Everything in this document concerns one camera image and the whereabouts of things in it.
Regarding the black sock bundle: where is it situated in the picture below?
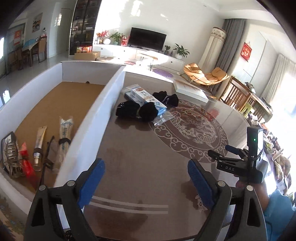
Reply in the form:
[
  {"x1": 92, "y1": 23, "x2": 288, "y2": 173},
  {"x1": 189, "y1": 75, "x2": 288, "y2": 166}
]
[
  {"x1": 115, "y1": 100, "x2": 140, "y2": 118},
  {"x1": 138, "y1": 102, "x2": 158, "y2": 122}
]

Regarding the gold cosmetic tube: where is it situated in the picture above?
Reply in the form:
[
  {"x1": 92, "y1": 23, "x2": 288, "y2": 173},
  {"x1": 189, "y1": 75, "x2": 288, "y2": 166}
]
[{"x1": 34, "y1": 126, "x2": 47, "y2": 153}]

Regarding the blue sleeve forearm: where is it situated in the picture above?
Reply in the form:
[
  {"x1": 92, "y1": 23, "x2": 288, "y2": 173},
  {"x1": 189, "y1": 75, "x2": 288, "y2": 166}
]
[{"x1": 263, "y1": 189, "x2": 295, "y2": 240}]

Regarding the red wall hanging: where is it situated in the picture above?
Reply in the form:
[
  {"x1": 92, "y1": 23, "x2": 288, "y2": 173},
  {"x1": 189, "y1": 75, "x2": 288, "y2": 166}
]
[{"x1": 240, "y1": 43, "x2": 252, "y2": 62}]

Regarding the wooden dining chair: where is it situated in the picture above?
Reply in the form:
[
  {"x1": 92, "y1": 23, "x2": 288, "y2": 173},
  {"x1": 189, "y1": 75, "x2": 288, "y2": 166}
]
[{"x1": 220, "y1": 76, "x2": 251, "y2": 111}]

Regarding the grey window curtain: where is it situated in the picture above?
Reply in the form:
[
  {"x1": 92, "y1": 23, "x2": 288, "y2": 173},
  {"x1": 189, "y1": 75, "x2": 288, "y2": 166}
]
[{"x1": 215, "y1": 19, "x2": 246, "y2": 72}]

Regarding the black sock with white dots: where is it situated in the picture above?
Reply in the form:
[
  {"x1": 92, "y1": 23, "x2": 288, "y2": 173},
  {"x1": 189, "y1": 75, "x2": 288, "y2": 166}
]
[{"x1": 152, "y1": 91, "x2": 179, "y2": 107}]

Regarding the white TV cabinet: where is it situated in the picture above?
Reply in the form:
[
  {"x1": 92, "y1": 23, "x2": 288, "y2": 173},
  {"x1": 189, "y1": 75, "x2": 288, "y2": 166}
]
[{"x1": 92, "y1": 44, "x2": 184, "y2": 73}]

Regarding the dark glass display cabinet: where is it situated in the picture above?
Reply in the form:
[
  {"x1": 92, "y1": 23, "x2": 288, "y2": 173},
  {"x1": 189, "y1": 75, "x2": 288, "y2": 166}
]
[{"x1": 69, "y1": 0, "x2": 101, "y2": 55}]

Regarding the cardboard box on floor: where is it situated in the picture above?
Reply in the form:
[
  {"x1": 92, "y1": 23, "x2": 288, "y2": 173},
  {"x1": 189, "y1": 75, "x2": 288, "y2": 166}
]
[{"x1": 74, "y1": 51, "x2": 100, "y2": 61}]

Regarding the red packet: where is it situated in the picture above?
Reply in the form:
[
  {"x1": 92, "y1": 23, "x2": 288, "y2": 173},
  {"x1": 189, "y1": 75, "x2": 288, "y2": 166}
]
[{"x1": 20, "y1": 142, "x2": 37, "y2": 190}]

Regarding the orange lounge chair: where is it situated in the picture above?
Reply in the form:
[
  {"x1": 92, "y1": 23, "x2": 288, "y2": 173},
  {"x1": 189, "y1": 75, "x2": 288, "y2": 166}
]
[{"x1": 183, "y1": 63, "x2": 229, "y2": 86}]

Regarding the white standing air conditioner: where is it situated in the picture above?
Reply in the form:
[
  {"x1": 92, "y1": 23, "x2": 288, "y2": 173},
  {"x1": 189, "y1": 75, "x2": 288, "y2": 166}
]
[{"x1": 198, "y1": 27, "x2": 227, "y2": 73}]

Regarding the green potted plant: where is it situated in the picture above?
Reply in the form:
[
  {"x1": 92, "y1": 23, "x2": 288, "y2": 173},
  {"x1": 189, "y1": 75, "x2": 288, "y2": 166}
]
[{"x1": 173, "y1": 43, "x2": 190, "y2": 60}]

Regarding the black flat screen television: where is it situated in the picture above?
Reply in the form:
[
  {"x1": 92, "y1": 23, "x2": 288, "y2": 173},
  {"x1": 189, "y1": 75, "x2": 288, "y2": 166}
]
[{"x1": 128, "y1": 27, "x2": 167, "y2": 51}]

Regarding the white blue packaged item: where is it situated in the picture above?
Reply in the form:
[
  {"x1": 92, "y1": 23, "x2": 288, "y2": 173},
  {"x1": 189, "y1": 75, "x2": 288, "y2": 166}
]
[{"x1": 53, "y1": 116, "x2": 74, "y2": 174}]

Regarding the white divided organizer box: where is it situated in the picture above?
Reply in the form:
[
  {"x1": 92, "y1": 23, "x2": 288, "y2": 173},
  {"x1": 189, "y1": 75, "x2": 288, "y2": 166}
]
[{"x1": 0, "y1": 60, "x2": 126, "y2": 216}]

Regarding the purple round mat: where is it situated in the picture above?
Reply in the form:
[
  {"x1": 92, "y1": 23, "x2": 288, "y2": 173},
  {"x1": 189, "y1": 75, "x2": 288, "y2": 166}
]
[{"x1": 152, "y1": 68, "x2": 174, "y2": 80}]

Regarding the small glass perfume bottle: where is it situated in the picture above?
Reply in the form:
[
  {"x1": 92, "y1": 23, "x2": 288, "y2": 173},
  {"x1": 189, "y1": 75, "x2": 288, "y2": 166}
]
[{"x1": 33, "y1": 148, "x2": 43, "y2": 172}]

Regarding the person's right hand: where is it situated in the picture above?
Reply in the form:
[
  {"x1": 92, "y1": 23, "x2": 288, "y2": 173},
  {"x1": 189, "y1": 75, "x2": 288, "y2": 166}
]
[{"x1": 235, "y1": 180, "x2": 269, "y2": 207}]

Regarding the red flower arrangement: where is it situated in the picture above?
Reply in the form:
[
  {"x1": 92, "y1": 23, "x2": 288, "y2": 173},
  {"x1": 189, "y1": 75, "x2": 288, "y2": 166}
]
[{"x1": 96, "y1": 30, "x2": 109, "y2": 44}]

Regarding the white blue medicine box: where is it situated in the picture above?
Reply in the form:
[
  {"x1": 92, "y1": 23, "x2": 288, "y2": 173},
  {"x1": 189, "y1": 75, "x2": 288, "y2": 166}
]
[{"x1": 121, "y1": 84, "x2": 167, "y2": 116}]

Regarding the phone case in plastic bag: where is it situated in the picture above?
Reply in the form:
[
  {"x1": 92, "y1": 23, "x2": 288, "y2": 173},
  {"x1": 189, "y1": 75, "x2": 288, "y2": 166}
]
[{"x1": 124, "y1": 96, "x2": 174, "y2": 126}]

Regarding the white flat box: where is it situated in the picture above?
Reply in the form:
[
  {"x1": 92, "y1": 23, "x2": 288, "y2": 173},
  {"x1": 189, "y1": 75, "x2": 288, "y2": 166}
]
[{"x1": 173, "y1": 80, "x2": 208, "y2": 103}]

